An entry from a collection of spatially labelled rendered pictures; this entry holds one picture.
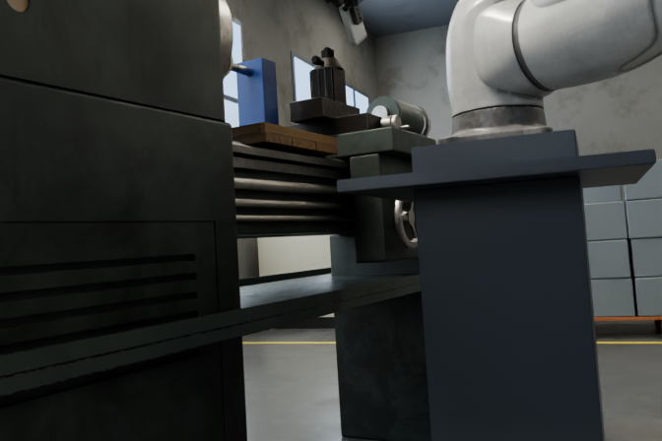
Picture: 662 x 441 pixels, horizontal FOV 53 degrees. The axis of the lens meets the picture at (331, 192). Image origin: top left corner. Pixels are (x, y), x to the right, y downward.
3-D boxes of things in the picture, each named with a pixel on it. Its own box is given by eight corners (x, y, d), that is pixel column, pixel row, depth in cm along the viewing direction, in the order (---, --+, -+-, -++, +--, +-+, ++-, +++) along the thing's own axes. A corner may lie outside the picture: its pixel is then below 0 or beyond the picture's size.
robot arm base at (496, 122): (560, 150, 122) (557, 119, 122) (552, 134, 101) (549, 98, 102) (461, 159, 128) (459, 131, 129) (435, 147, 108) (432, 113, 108)
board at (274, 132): (265, 141, 132) (264, 121, 132) (136, 161, 150) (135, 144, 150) (338, 154, 158) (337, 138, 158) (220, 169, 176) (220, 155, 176)
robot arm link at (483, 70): (491, 125, 125) (482, 13, 126) (577, 106, 110) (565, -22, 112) (430, 120, 115) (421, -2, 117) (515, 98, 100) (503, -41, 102)
